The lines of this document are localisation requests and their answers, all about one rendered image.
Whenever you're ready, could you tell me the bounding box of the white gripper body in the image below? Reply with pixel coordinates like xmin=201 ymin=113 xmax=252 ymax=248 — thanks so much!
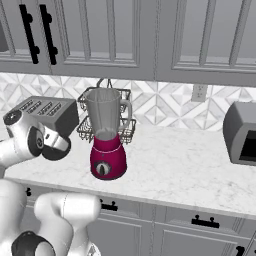
xmin=43 ymin=130 xmax=70 ymax=152

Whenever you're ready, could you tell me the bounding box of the magenta blender with grey jar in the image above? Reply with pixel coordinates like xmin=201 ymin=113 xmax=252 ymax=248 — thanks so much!
xmin=83 ymin=87 xmax=133 ymax=181

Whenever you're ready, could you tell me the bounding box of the grey four-slot toaster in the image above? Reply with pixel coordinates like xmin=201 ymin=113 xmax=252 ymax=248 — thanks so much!
xmin=7 ymin=95 xmax=80 ymax=140

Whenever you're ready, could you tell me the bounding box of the grey drawer front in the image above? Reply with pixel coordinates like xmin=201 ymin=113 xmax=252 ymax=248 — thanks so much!
xmin=19 ymin=183 xmax=68 ymax=209
xmin=96 ymin=195 xmax=156 ymax=222
xmin=162 ymin=205 xmax=256 ymax=240

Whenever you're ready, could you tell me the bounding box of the grey upper cupboard door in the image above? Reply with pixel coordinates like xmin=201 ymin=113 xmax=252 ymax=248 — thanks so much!
xmin=153 ymin=0 xmax=256 ymax=88
xmin=0 ymin=0 xmax=51 ymax=76
xmin=39 ymin=0 xmax=158 ymax=82

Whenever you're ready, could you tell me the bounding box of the grey cupboard door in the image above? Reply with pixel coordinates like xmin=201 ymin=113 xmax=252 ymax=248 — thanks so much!
xmin=153 ymin=222 xmax=249 ymax=256
xmin=39 ymin=0 xmax=158 ymax=82
xmin=153 ymin=0 xmax=256 ymax=88
xmin=84 ymin=215 xmax=155 ymax=256
xmin=0 ymin=0 xmax=51 ymax=76

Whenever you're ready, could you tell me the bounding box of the grey lower cupboard door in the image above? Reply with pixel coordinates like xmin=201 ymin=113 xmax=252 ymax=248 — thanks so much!
xmin=153 ymin=222 xmax=249 ymax=256
xmin=84 ymin=215 xmax=155 ymax=256

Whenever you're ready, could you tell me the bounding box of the grey toaster oven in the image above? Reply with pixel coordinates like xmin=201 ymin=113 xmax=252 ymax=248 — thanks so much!
xmin=222 ymin=101 xmax=256 ymax=167

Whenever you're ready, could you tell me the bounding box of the black wire basket stand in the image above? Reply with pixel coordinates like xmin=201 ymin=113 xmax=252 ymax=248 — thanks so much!
xmin=76 ymin=78 xmax=138 ymax=145

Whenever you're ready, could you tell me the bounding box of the black long cupboard handle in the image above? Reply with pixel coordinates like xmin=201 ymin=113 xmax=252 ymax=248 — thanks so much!
xmin=18 ymin=3 xmax=41 ymax=65
xmin=38 ymin=3 xmax=59 ymax=66

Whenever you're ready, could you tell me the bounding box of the white wall socket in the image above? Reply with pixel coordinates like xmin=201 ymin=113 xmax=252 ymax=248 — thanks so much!
xmin=190 ymin=83 xmax=209 ymax=103

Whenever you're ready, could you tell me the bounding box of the black lower cupboard handle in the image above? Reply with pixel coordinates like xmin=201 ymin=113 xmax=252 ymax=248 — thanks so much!
xmin=235 ymin=245 xmax=250 ymax=256

